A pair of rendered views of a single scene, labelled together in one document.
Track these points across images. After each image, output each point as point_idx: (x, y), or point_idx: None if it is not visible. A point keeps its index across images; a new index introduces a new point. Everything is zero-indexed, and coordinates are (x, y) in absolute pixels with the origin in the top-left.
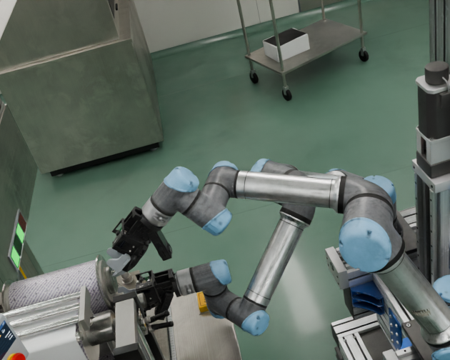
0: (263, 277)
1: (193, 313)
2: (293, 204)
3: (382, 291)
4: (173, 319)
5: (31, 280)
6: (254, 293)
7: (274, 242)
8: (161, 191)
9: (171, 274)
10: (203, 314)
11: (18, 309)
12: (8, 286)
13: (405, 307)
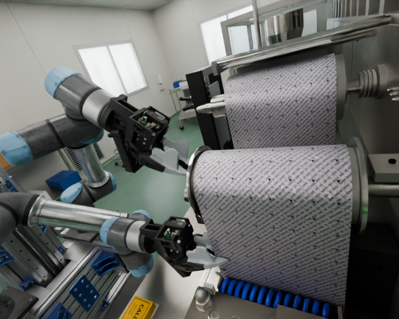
0: (105, 209)
1: (161, 312)
2: (26, 193)
3: (54, 302)
4: (182, 318)
5: (302, 155)
6: (121, 212)
7: (69, 206)
8: (87, 79)
9: (146, 221)
10: (156, 302)
11: (273, 45)
12: (358, 161)
13: (99, 164)
